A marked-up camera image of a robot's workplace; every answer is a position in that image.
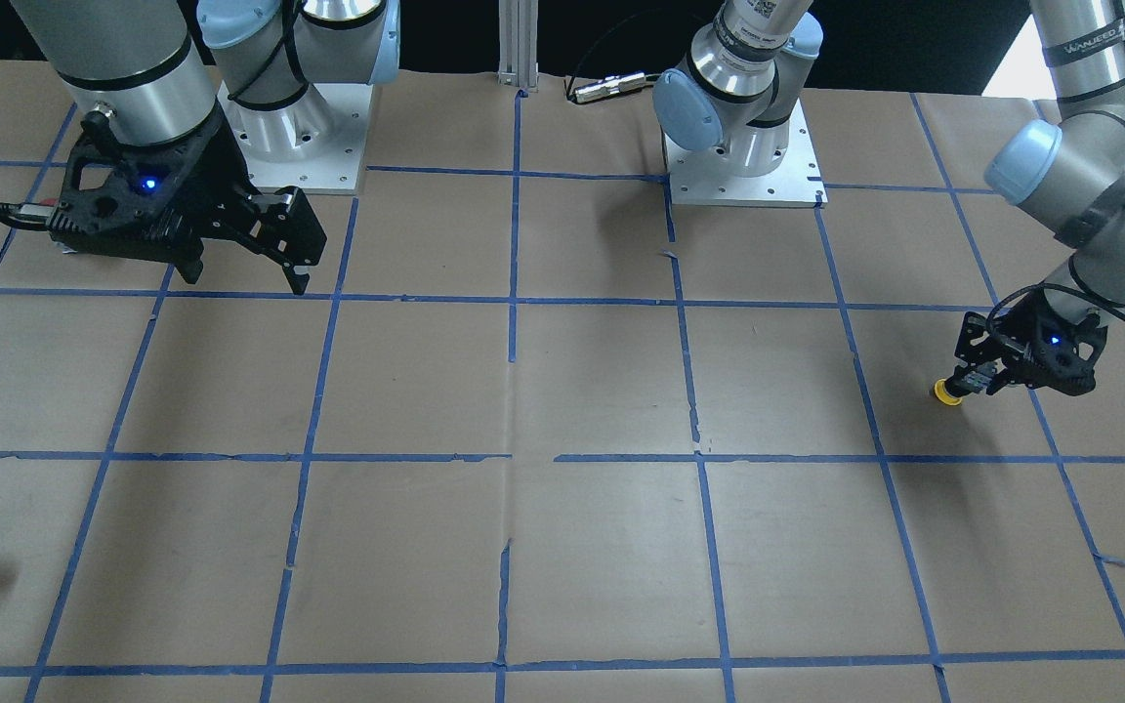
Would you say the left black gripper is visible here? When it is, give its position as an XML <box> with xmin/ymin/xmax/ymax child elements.
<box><xmin>954</xmin><ymin>292</ymin><xmax>1108</xmax><ymax>396</ymax></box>

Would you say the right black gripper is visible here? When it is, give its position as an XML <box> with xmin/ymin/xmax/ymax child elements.
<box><xmin>0</xmin><ymin>103</ymin><xmax>327</xmax><ymax>297</ymax></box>

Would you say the yellow push button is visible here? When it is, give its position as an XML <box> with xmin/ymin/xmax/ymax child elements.
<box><xmin>932</xmin><ymin>363</ymin><xmax>996</xmax><ymax>406</ymax></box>

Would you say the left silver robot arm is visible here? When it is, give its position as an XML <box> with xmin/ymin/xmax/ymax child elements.
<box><xmin>653</xmin><ymin>1</ymin><xmax>1125</xmax><ymax>405</ymax></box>

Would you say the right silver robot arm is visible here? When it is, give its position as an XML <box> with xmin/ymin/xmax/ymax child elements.
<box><xmin>0</xmin><ymin>1</ymin><xmax>401</xmax><ymax>295</ymax></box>

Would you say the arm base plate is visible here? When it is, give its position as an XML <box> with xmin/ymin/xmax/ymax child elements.
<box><xmin>218</xmin><ymin>83</ymin><xmax>378</xmax><ymax>195</ymax></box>
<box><xmin>662</xmin><ymin>100</ymin><xmax>829</xmax><ymax>208</ymax></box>

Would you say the aluminium frame post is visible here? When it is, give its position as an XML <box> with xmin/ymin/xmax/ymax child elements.
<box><xmin>497</xmin><ymin>0</ymin><xmax>539</xmax><ymax>93</ymax></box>

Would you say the silver cable connector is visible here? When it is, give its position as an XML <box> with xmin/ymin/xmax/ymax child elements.
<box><xmin>565</xmin><ymin>71</ymin><xmax>662</xmax><ymax>105</ymax></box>

